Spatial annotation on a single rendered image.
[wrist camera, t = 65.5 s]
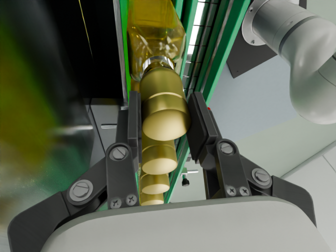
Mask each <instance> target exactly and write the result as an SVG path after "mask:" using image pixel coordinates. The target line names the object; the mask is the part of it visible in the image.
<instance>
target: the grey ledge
mask: <svg viewBox="0 0 336 252"><path fill-rule="evenodd" d="M121 102H124V99H123V98H92V99H91V103H90V107H91V110H92V113H93V116H94V120H95V123H96V126H97V129H98V132H99V135H100V139H101V142H102V145H103V148H104V151H105V153H106V150H107V148H108V147H109V146H110V145H112V144H113V143H115V142H116V131H117V129H116V128H101V124H117V121H118V111H119V110H121Z"/></svg>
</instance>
